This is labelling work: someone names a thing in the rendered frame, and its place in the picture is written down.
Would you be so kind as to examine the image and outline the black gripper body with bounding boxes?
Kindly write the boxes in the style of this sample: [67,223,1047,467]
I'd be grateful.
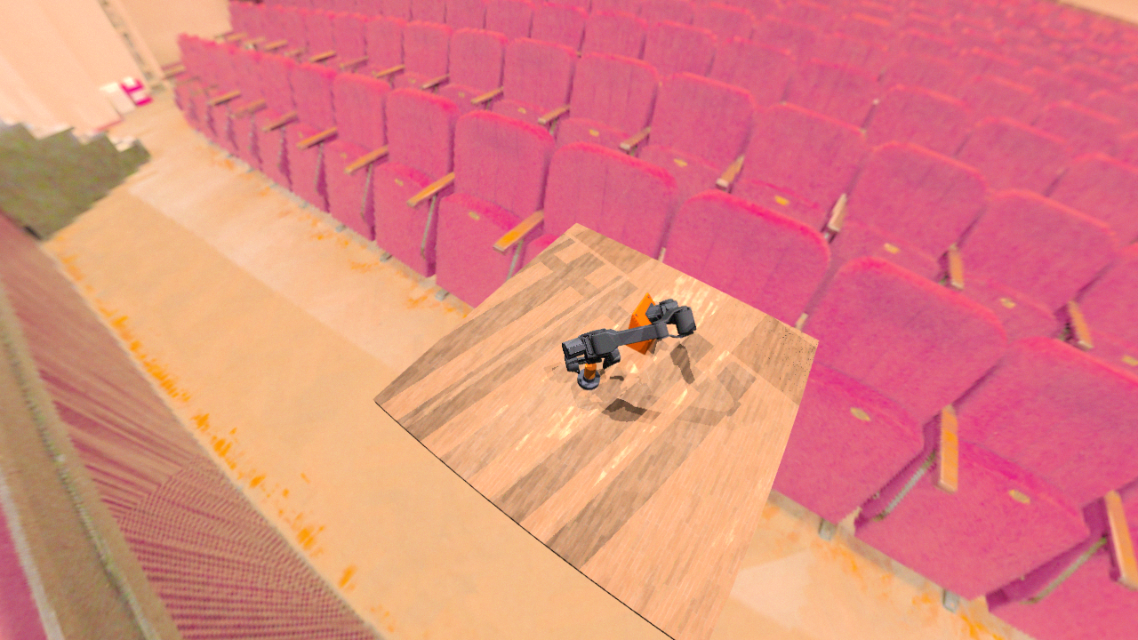
[564,348,621,372]

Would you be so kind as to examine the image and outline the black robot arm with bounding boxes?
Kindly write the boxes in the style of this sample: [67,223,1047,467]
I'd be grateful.
[562,298,696,360]

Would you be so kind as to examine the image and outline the grey round pedestal with silver shaft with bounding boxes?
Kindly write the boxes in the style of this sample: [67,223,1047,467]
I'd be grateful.
[577,369,600,391]

